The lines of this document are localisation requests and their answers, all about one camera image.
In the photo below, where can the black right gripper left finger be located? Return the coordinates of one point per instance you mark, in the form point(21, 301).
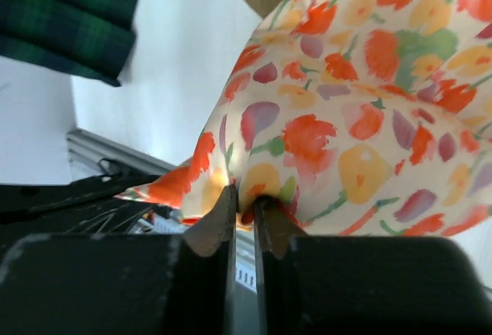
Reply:
point(82, 271)

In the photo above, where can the aluminium mounting rail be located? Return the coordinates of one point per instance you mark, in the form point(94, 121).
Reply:
point(92, 154)

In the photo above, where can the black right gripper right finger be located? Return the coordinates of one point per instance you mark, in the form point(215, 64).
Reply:
point(362, 285)

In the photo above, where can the slotted cable duct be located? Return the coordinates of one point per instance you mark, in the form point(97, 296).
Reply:
point(245, 275)

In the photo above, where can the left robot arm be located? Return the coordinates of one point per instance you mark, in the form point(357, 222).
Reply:
point(77, 204)

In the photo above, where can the orange floral cloth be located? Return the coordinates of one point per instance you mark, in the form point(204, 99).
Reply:
point(357, 116)

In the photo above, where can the dark green plaid skirt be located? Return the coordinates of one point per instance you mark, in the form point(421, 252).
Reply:
point(86, 38)

